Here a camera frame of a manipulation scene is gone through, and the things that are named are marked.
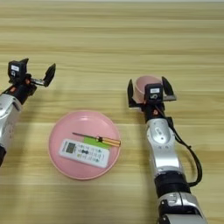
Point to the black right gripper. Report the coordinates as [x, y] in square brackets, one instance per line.
[153, 109]

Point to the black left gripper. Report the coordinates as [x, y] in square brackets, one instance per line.
[23, 89]

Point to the pink plastic cup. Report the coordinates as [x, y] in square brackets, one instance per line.
[141, 86]

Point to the green rectangular block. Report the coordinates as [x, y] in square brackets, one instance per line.
[89, 141]

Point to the white remote control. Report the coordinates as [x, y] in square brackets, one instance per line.
[84, 154]

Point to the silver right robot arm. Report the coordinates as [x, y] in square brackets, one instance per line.
[163, 151]

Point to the right black box white label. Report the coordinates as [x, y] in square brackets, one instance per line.
[154, 92]

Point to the black box white label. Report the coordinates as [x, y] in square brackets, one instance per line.
[154, 92]
[17, 71]

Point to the left black box white label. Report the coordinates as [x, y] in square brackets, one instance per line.
[17, 71]

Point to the pink round plate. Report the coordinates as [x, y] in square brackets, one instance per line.
[73, 122]

